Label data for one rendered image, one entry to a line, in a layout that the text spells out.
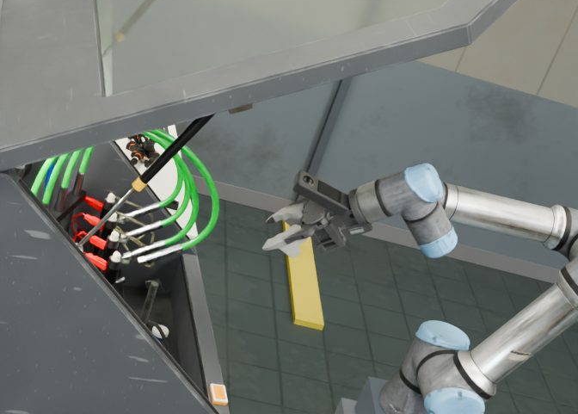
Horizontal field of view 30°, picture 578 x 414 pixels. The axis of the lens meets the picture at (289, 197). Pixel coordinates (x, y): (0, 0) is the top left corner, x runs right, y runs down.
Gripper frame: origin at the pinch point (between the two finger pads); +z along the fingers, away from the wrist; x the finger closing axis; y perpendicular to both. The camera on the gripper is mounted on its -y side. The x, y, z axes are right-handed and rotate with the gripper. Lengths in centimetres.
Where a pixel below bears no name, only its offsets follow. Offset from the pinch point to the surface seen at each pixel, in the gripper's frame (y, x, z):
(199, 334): 22.5, 2.9, 30.5
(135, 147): 10, 72, 56
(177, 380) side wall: 4.5, -28.5, 18.8
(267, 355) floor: 137, 114, 91
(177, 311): 28, 20, 43
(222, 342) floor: 124, 114, 103
